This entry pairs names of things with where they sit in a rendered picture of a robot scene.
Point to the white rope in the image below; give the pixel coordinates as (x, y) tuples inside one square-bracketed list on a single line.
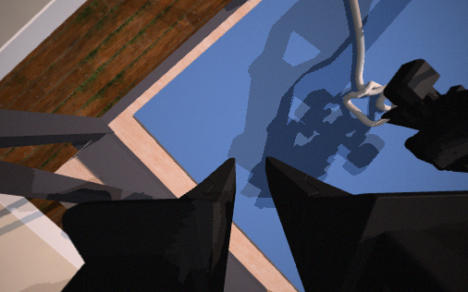
[(368, 90)]

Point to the blue work mat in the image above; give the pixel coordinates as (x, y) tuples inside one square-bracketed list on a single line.
[(274, 84)]

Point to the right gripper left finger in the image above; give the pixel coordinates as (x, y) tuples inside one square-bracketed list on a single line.
[(198, 227)]

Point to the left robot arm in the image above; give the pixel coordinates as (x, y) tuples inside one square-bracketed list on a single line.
[(443, 143)]

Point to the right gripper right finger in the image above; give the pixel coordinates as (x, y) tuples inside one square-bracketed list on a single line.
[(332, 232)]

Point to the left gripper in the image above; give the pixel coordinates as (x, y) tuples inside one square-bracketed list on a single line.
[(411, 84)]

